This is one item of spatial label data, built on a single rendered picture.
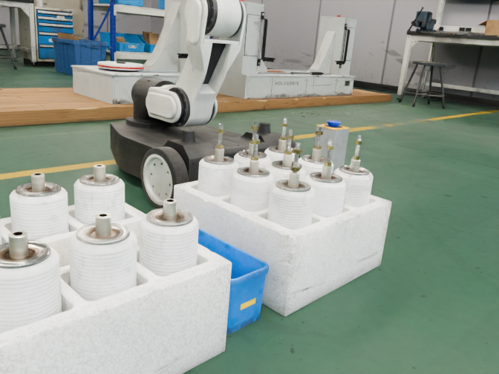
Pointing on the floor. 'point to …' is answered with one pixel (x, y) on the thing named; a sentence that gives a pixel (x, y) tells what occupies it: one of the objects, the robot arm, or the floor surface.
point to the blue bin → (240, 281)
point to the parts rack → (115, 25)
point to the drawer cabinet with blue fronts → (44, 32)
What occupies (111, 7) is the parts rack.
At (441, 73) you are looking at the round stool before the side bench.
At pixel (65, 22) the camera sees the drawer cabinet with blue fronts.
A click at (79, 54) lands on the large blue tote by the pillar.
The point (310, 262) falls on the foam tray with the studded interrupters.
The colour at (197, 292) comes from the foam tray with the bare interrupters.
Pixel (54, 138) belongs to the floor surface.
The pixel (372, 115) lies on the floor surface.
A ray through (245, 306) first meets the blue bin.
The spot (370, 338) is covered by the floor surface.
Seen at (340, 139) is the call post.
